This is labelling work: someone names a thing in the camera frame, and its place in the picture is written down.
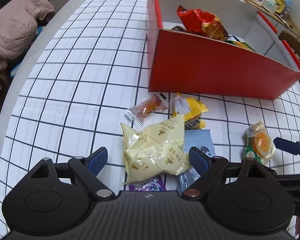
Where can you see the green yellow snack packet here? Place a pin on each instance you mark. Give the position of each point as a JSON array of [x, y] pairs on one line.
[[241, 44]]

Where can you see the blue white bag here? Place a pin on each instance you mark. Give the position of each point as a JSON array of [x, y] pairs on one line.
[[15, 69]]

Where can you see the clear packet with orange candy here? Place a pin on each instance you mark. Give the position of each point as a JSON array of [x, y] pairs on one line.
[[147, 107]]

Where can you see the pale teal tissue box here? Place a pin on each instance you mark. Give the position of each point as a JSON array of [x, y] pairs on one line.
[[268, 2]]

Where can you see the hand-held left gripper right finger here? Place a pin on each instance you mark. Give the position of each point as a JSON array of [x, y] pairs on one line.
[[198, 160]]

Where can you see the clear packet with orange cake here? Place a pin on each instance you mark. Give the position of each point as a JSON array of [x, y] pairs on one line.
[[261, 142]]

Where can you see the light blue snack packet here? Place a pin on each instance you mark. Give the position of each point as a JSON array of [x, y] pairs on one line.
[[198, 140]]

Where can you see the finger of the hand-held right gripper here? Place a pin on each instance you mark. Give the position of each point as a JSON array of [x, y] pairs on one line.
[[285, 145], [295, 180]]

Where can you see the large orange red chips bag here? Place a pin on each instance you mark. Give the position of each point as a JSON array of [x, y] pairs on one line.
[[207, 22]]

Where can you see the black white checked tablecloth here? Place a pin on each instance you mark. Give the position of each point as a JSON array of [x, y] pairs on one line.
[[77, 80]]

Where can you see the pink puffer jacket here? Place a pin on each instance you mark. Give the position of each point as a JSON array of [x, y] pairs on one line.
[[15, 25]]

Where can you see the purple snack packet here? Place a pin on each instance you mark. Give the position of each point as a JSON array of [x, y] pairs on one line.
[[147, 186]]

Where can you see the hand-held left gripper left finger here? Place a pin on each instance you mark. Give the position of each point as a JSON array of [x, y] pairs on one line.
[[98, 160]]

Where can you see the brown wooden chair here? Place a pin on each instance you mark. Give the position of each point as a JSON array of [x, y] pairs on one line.
[[297, 47]]

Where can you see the white cabinet with wooden top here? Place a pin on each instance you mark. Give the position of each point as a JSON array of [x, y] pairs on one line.
[[270, 16]]

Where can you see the pale yellow snack packet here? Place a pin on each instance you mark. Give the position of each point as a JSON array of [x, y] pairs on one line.
[[155, 152]]

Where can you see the yellow case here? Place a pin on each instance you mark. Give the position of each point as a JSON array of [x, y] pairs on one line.
[[280, 4]]

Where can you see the small yellow snack packet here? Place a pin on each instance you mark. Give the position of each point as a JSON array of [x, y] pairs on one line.
[[190, 107]]

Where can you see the red cardboard box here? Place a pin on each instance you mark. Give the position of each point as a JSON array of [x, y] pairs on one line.
[[215, 72]]

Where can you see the blue container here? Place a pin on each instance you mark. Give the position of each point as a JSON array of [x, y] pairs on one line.
[[288, 6]]

